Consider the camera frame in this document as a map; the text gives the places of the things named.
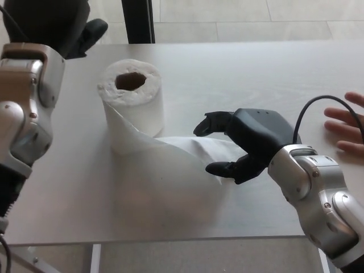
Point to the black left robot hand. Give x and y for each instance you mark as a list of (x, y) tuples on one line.
[(48, 22)]

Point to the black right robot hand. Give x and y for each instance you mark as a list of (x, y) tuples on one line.
[(261, 130)]

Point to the white toilet paper roll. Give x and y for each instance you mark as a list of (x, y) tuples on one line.
[(136, 113)]

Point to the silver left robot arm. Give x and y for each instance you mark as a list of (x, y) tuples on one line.
[(22, 125)]

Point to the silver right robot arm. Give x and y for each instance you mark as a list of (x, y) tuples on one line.
[(321, 199)]

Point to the bare person hand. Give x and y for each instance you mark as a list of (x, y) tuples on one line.
[(338, 125)]

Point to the white metal table leg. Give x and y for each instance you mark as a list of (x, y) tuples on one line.
[(95, 260), (322, 263)]

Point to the grey diagonal table brace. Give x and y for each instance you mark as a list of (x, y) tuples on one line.
[(24, 260)]

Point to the black vertical post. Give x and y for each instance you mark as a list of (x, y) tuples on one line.
[(139, 21)]

